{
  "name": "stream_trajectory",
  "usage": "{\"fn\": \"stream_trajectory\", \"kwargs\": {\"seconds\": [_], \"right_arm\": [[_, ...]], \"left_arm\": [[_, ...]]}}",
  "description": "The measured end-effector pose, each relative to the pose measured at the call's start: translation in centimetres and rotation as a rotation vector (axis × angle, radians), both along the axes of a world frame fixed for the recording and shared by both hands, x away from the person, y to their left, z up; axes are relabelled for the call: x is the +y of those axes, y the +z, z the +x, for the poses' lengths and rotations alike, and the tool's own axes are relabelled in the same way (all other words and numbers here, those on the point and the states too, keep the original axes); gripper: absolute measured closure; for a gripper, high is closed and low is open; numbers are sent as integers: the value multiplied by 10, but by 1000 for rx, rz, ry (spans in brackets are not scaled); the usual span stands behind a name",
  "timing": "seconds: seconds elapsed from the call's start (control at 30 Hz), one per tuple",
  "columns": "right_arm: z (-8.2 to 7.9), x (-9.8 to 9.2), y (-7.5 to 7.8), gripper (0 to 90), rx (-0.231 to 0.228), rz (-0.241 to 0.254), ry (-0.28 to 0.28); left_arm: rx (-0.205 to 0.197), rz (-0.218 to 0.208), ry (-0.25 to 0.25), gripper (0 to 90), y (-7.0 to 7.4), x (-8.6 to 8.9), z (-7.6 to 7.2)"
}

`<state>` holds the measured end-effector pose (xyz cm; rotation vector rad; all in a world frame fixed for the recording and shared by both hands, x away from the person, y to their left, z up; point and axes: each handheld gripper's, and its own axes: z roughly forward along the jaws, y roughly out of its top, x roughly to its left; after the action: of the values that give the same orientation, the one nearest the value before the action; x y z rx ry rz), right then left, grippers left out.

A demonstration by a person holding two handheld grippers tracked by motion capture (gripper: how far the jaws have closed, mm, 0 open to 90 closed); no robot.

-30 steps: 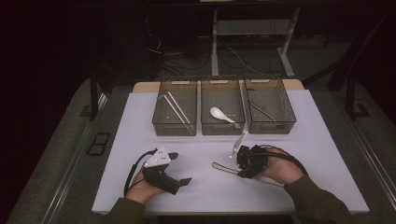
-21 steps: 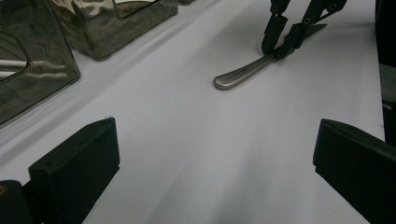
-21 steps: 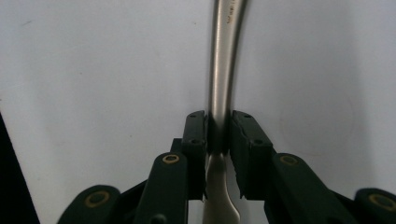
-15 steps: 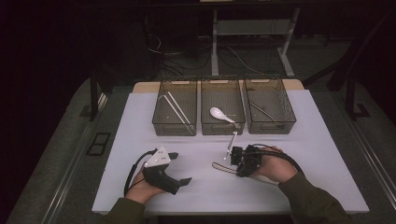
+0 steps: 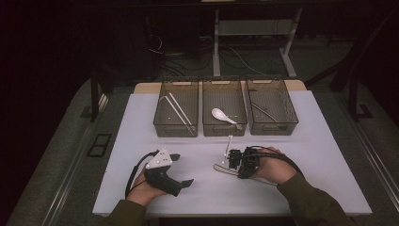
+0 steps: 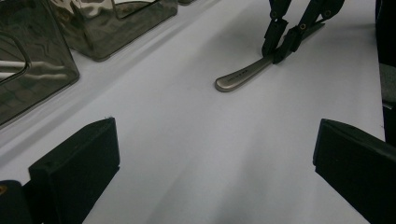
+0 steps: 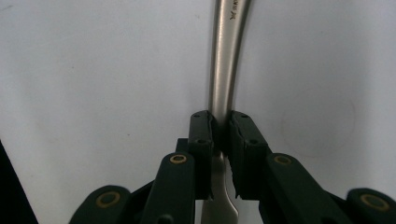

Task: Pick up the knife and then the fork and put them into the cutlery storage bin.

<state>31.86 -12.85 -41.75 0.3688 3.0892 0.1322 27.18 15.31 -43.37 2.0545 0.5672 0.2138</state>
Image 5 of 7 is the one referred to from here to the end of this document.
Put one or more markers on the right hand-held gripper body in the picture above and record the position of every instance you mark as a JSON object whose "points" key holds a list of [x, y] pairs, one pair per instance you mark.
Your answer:
{"points": [[249, 161]]}

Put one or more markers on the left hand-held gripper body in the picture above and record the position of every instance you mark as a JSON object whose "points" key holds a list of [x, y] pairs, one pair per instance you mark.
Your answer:
{"points": [[160, 175]]}

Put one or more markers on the stainless steel knife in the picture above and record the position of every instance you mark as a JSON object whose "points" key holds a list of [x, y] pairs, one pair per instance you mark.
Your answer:
{"points": [[229, 146]]}

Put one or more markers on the smoky translucent plastic bin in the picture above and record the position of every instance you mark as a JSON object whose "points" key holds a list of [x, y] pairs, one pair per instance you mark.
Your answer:
{"points": [[163, 125], [226, 103], [282, 106]]}

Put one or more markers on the white chopstick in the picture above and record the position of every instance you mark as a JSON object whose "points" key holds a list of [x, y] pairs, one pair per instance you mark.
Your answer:
{"points": [[177, 113], [180, 108]]}

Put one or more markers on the white ceramic spoon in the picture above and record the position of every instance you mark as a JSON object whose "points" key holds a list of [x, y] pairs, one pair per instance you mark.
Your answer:
{"points": [[218, 113]]}

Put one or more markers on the stainless steel fork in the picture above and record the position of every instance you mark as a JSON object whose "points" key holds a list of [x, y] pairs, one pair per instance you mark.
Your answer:
{"points": [[271, 117]]}

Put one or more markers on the person's left hand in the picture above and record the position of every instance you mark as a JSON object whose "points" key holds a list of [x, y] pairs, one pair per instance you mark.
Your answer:
{"points": [[142, 191]]}

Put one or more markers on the person's right hand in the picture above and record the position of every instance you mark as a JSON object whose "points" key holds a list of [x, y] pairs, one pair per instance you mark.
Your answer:
{"points": [[274, 171]]}

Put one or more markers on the black metal stand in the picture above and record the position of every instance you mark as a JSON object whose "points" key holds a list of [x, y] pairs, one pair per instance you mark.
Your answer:
{"points": [[94, 97], [354, 97]]}

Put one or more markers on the black floor frame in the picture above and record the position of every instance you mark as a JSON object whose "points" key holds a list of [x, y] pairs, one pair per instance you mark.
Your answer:
{"points": [[98, 145]]}

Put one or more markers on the white metal table frame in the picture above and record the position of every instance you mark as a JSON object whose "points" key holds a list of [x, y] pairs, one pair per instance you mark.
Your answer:
{"points": [[216, 47]]}

